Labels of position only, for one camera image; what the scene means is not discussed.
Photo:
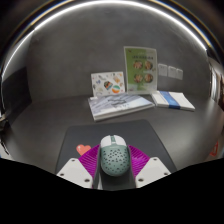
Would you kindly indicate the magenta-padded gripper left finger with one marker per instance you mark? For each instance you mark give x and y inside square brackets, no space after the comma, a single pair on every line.
[75,171]

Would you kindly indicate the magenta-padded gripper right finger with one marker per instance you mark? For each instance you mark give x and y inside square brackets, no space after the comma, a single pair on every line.
[151,171]

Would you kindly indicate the green and white computer mouse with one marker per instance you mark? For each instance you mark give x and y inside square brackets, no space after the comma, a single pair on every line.
[115,158]

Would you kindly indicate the black mouse pad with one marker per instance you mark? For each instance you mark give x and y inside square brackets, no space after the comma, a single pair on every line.
[141,133]

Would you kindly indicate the grey magazine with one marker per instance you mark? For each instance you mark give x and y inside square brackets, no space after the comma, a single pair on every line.
[116,106]

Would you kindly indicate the white book with blue stripe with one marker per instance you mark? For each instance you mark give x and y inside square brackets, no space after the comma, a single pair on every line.
[173,100]

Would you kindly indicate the white sticker card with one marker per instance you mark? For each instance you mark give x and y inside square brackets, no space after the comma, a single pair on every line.
[106,83]

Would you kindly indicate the green printed leaflet stand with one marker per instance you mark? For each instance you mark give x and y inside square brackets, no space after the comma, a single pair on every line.
[140,68]

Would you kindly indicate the white wall sockets row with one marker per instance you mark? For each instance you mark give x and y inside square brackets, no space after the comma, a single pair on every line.
[172,71]

